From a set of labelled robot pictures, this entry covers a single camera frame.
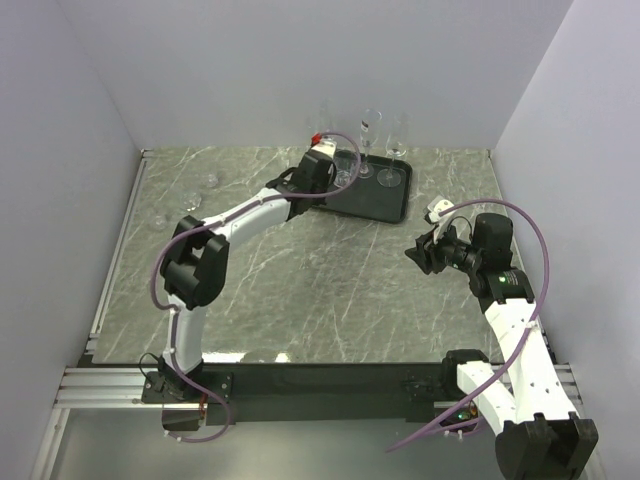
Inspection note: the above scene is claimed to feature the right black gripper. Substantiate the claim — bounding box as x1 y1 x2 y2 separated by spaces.
404 219 483 275

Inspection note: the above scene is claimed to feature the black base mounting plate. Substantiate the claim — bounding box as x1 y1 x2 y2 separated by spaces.
141 363 455 429

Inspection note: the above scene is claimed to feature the clear flute glass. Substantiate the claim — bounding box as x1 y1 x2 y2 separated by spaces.
377 113 410 188

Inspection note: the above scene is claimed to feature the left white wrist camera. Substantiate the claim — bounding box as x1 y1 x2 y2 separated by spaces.
310 133 337 159

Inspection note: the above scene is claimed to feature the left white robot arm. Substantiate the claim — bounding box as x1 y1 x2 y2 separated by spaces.
151 144 337 402

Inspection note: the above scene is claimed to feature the small stemmed glass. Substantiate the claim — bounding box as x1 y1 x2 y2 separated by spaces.
306 116 319 138

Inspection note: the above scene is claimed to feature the clear wine glass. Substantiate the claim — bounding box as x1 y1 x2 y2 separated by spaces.
317 99 333 133

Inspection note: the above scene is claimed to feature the clear glass tumbler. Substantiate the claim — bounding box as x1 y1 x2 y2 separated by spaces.
334 150 356 188

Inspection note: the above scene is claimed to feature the black rectangular tray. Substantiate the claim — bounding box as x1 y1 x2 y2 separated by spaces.
313 155 413 224

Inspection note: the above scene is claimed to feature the champagne flute with dark mark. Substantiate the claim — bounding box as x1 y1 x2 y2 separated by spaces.
358 108 382 179

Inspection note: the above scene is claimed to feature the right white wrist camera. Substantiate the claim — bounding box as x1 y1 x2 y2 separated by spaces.
424 196 453 243

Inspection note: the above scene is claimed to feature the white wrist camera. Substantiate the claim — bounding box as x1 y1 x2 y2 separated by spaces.
424 196 453 243
310 133 337 159

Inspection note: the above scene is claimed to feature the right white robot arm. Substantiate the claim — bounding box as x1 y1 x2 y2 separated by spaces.
406 212 599 479

